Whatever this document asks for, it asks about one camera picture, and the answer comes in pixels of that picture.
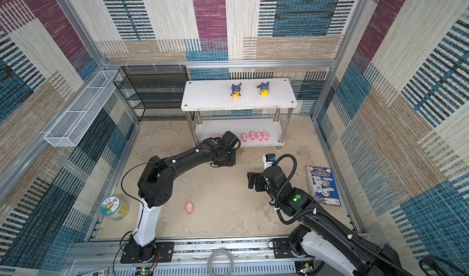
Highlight black wire mesh rack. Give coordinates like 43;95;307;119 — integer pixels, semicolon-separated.
113;65;189;122

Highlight clear tubing coil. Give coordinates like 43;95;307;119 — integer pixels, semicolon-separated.
206;248;235;276

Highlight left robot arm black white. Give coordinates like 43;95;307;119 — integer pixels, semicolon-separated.
121;131;241;263

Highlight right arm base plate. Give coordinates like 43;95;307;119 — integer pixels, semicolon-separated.
267;238;305;258

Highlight white two-tier shelf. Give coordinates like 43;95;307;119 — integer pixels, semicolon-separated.
181;78;298;148

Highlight white wire mesh basket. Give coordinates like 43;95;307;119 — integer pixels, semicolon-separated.
45;71;117;147

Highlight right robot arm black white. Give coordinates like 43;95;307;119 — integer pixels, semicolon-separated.
247;154;409;276

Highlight purple yellow toy figure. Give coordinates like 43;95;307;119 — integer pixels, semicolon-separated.
231;82;242;99

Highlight blue picture book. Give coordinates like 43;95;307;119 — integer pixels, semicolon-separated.
306;166;341;206

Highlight blue yellow toy figure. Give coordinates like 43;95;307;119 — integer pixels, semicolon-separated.
257;82;269;96

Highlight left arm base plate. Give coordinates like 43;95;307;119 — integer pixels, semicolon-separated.
120;242;174;264

